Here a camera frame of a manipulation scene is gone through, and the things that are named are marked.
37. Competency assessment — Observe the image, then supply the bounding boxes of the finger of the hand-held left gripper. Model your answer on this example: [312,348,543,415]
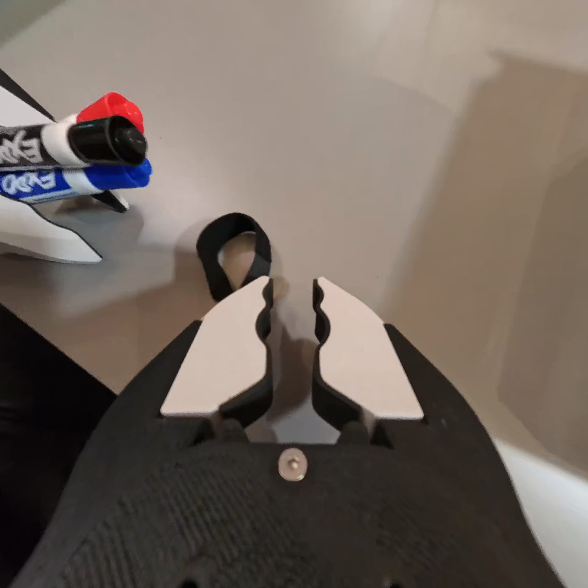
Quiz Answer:
[0,197,104,266]
[0,68,130,215]

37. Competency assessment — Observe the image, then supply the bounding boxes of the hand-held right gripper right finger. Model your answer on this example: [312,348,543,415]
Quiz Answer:
[312,277,424,432]

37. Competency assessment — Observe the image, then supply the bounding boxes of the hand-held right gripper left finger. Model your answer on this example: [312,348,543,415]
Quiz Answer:
[159,276,275,428]

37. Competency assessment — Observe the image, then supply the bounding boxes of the black dry erase marker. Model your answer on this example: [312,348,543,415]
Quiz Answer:
[0,116,149,167]

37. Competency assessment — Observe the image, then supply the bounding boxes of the red dry erase marker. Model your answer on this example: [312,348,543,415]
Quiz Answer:
[76,92,146,136]

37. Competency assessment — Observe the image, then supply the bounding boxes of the blue dry erase marker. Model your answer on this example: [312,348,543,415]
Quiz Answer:
[0,158,153,204]

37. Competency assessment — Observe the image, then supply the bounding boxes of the black hook-and-loop strap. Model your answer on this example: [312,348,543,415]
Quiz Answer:
[196,212,273,302]

